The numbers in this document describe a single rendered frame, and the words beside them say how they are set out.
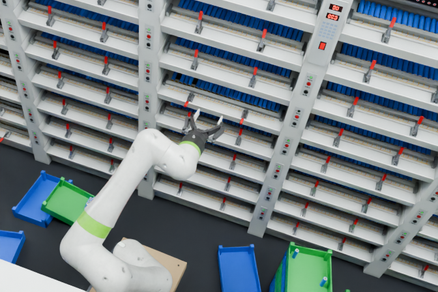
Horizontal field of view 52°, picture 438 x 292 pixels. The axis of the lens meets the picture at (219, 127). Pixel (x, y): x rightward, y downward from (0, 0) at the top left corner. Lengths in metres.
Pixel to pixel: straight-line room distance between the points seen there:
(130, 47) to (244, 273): 1.36
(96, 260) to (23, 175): 1.52
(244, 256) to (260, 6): 1.47
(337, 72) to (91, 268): 1.15
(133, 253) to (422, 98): 1.31
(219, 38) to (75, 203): 1.39
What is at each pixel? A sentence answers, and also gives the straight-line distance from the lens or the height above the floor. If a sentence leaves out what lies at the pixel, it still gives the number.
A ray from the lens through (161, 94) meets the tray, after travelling 2.15.
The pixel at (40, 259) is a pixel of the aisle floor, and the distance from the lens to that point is 2.67.
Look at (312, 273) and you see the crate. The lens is 2.25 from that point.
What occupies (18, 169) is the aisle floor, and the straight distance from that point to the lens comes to 3.04.
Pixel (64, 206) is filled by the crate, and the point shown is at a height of 0.06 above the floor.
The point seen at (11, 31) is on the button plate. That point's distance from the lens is 2.40.
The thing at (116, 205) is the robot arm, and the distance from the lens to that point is 1.58.
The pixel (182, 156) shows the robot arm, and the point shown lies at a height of 1.13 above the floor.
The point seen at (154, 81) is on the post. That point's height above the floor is 0.94.
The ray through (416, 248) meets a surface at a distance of 2.66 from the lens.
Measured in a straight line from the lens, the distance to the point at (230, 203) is 2.67.
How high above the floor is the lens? 2.30
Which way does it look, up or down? 45 degrees down
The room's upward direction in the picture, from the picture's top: 11 degrees clockwise
